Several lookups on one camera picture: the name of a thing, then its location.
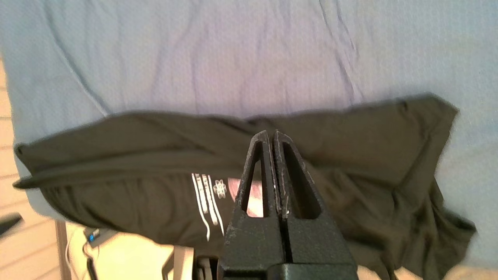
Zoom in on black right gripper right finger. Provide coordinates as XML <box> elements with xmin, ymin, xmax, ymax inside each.
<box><xmin>272</xmin><ymin>130</ymin><xmax>357</xmax><ymax>269</ymax></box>

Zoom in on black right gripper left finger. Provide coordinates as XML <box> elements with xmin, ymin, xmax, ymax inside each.
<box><xmin>218</xmin><ymin>130</ymin><xmax>286</xmax><ymax>279</ymax></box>

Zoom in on black moon print t-shirt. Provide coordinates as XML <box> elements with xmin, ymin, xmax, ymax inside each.
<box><xmin>12</xmin><ymin>93</ymin><xmax>477</xmax><ymax>280</ymax></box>

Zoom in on black power adapter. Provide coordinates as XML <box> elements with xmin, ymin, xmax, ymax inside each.
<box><xmin>84</xmin><ymin>227</ymin><xmax>117</xmax><ymax>247</ymax></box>

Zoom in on blue bed sheet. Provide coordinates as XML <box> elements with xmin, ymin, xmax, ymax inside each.
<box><xmin>0</xmin><ymin>0</ymin><xmax>498</xmax><ymax>269</ymax></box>

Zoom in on black coiled cable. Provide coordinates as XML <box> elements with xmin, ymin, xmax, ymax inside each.
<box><xmin>84</xmin><ymin>245</ymin><xmax>100</xmax><ymax>280</ymax></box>

